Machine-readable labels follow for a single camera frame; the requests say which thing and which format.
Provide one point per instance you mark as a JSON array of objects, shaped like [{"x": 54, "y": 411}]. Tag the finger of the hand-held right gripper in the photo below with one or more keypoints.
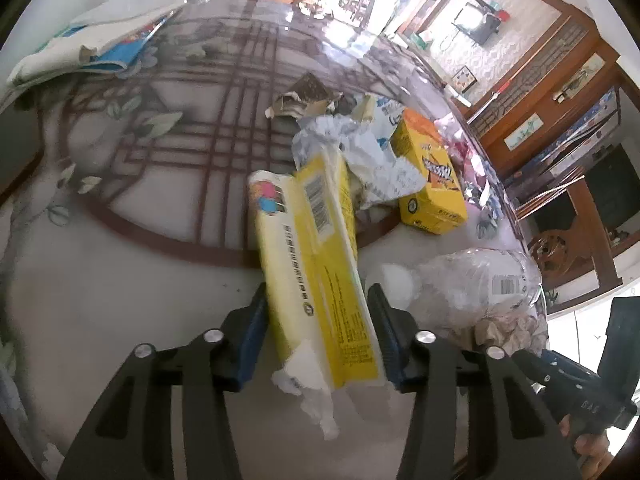
[{"x": 540, "y": 364}]

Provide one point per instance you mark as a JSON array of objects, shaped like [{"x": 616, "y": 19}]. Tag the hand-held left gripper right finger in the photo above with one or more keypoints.
[{"x": 387, "y": 330}]

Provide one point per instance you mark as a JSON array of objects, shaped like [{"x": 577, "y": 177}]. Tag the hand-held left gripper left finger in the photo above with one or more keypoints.
[{"x": 250, "y": 340}]

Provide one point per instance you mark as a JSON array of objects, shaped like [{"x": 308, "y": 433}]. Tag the yellow tissue pack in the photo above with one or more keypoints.
[{"x": 320, "y": 280}]

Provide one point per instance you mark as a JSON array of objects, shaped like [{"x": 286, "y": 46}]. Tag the clear plastic bag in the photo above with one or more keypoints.
[{"x": 480, "y": 280}]

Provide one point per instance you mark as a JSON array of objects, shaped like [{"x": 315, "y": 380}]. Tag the yellow cardboard box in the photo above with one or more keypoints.
[{"x": 430, "y": 180}]

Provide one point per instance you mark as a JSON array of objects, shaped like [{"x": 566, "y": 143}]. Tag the white paper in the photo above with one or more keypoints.
[{"x": 370, "y": 155}]

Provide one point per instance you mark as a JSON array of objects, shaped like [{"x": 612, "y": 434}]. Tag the pink foil bag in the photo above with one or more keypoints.
[{"x": 465, "y": 160}]

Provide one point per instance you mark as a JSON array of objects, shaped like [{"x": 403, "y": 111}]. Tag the brown cigarette box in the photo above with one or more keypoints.
[{"x": 307, "y": 91}]

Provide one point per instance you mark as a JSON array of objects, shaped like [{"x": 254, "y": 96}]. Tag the person's right hand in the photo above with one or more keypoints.
[{"x": 587, "y": 452}]

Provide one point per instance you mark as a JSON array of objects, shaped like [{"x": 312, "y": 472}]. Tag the crumpled brown paper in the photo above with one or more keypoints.
[{"x": 510, "y": 330}]

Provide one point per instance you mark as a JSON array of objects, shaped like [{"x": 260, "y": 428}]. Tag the carved wooden chair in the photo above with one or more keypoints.
[{"x": 560, "y": 250}]

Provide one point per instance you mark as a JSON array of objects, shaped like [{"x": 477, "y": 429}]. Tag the white paper carton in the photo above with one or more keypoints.
[{"x": 387, "y": 115}]

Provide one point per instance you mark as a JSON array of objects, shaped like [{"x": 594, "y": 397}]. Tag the small framed star picture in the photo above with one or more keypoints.
[{"x": 463, "y": 80}]

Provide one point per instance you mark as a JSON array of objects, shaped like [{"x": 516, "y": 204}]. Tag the mop with red-white pole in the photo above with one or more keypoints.
[{"x": 510, "y": 77}]

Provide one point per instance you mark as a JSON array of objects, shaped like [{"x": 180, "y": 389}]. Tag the colourful blue children's book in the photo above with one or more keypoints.
[{"x": 127, "y": 55}]

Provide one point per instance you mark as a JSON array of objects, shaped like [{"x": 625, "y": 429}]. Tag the stack of papers and magazines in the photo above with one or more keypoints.
[{"x": 90, "y": 35}]

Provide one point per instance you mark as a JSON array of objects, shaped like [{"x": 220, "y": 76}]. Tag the blue wall poster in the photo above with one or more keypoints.
[{"x": 575, "y": 135}]

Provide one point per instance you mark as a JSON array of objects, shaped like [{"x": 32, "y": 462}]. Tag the short wall scroll painting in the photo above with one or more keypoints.
[{"x": 525, "y": 131}]

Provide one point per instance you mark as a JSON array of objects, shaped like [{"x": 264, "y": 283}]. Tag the tall wall scroll painting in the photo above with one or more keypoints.
[{"x": 582, "y": 75}]

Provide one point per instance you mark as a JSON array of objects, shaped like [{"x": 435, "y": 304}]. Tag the wall-mounted television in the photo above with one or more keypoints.
[{"x": 477, "y": 20}]

